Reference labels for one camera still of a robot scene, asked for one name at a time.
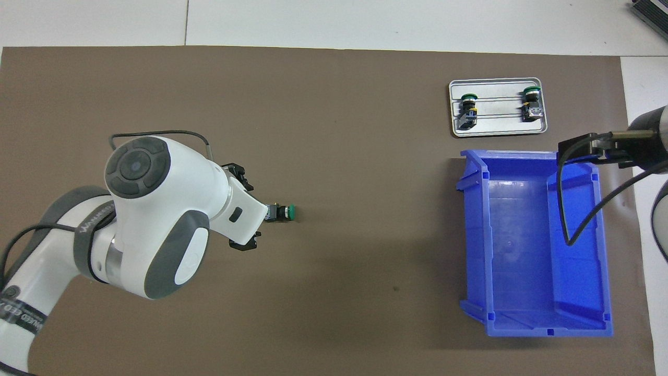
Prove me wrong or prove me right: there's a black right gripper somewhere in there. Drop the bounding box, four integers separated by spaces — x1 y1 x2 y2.
557 107 668 174

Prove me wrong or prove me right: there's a green push button switch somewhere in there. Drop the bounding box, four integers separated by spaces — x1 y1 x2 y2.
459 93 479 130
264 204 297 222
522 86 544 122

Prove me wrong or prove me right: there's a grey metal tray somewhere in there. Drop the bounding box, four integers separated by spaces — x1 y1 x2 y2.
449 77 548 138

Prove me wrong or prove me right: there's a brown table mat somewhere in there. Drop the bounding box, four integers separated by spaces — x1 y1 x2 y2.
0 46 657 376

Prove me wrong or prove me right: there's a blue plastic storage bin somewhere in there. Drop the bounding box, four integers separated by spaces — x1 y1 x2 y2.
456 149 614 338

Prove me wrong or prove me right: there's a grey ribbed device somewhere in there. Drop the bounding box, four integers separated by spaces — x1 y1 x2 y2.
629 0 668 40

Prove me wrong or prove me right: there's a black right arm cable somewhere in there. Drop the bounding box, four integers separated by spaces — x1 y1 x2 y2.
556 131 658 247

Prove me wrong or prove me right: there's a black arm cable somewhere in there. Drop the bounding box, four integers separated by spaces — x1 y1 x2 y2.
556 131 658 247
0 130 215 285

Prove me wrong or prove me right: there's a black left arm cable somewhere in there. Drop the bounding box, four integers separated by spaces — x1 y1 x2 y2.
0 130 215 285

